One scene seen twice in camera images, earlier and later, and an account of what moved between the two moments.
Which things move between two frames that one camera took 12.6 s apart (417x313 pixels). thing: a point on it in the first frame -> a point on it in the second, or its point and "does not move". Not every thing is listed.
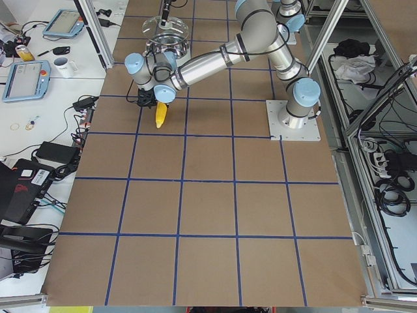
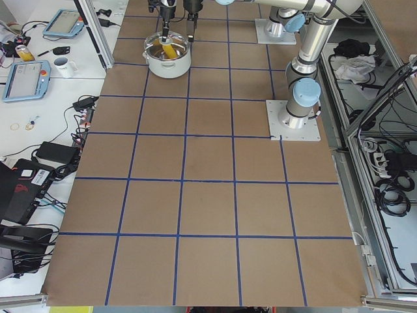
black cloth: x=349 y=47 does not move
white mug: x=66 y=67 does not move
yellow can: x=24 y=53 does not move
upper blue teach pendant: x=65 y=23 does not move
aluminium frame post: x=90 y=17 does not move
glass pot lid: x=176 y=29 -> x=176 y=44
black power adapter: x=57 y=152 does not move
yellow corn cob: x=161 y=111 -> x=169 y=51
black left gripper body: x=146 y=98 -> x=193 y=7
